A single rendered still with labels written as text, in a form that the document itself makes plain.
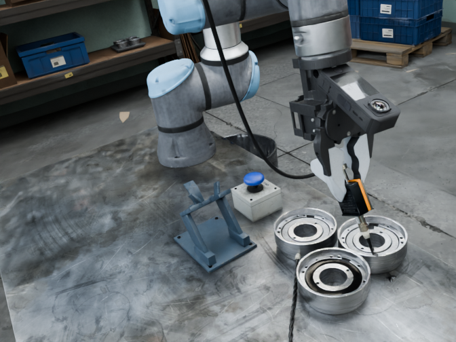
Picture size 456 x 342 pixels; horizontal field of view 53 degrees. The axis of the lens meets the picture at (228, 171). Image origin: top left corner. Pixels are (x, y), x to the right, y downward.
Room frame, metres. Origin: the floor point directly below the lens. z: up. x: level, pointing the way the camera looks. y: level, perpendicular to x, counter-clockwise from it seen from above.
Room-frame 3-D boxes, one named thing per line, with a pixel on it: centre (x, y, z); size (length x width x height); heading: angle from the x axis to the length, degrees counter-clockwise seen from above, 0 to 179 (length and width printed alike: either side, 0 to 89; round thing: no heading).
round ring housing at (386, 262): (0.57, -0.20, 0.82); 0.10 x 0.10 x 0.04
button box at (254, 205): (0.77, -0.04, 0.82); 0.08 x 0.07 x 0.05; 26
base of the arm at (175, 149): (1.07, 0.09, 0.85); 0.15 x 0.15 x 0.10
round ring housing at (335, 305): (0.51, -0.12, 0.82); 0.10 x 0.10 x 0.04
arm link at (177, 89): (1.07, 0.09, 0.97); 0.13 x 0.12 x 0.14; 104
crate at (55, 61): (3.97, 1.27, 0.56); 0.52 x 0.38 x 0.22; 113
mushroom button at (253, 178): (0.76, -0.05, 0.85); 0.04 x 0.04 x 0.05
